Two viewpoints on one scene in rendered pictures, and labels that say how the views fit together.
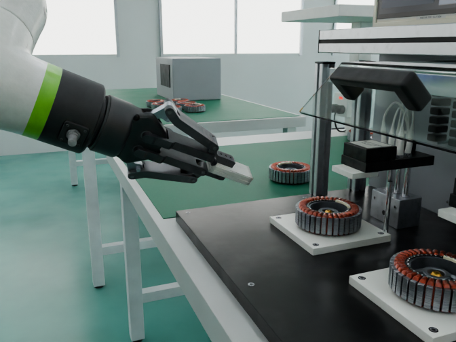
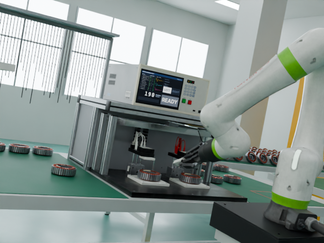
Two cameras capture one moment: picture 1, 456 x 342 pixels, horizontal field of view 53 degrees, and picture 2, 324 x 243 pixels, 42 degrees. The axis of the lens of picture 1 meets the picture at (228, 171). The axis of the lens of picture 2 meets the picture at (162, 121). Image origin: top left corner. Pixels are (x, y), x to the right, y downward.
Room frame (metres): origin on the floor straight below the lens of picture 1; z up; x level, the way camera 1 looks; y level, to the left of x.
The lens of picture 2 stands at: (1.09, 1.80, 1.14)
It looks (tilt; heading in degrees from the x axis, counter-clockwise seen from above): 2 degrees down; 260
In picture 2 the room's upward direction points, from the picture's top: 10 degrees clockwise
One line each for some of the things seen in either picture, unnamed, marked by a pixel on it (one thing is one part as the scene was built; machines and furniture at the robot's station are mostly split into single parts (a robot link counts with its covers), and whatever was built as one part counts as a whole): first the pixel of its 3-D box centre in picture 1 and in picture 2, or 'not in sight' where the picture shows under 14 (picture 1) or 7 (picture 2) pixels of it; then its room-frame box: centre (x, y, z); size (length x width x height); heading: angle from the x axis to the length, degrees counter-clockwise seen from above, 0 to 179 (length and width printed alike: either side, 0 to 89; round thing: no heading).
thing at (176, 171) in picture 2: not in sight; (174, 172); (0.58, -0.40, 0.80); 0.08 x 0.05 x 0.06; 21
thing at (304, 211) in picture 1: (328, 214); (149, 175); (0.75, -0.17, 0.80); 0.11 x 0.11 x 0.04
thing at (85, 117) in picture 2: not in sight; (83, 135); (1.09, -0.47, 0.91); 0.28 x 0.03 x 0.32; 111
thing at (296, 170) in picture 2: not in sight; (295, 175); (0.36, 0.47, 0.99); 0.16 x 0.13 x 0.19; 53
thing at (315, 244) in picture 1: (327, 228); (148, 180); (0.75, -0.17, 0.78); 0.15 x 0.15 x 0.01; 21
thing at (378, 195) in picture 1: (395, 206); (135, 169); (0.80, -0.31, 0.80); 0.08 x 0.05 x 0.06; 21
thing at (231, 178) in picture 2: not in sight; (232, 179); (0.15, -0.66, 0.77); 0.11 x 0.11 x 0.04
